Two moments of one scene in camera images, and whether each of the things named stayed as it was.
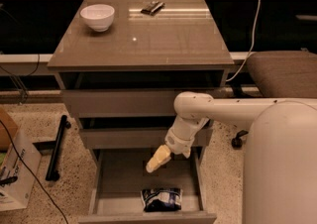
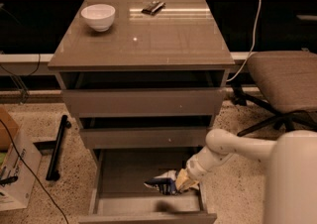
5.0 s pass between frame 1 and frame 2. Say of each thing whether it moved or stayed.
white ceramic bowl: stayed
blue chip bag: moved
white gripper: moved
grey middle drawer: stayed
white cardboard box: stayed
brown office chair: stayed
